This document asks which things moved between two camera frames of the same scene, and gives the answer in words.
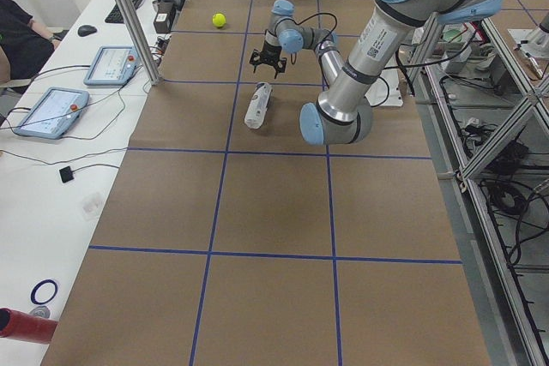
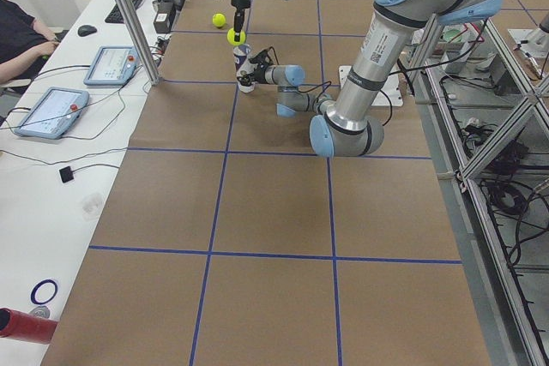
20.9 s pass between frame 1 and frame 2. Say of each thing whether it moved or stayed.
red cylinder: stayed
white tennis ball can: moved
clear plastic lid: stayed
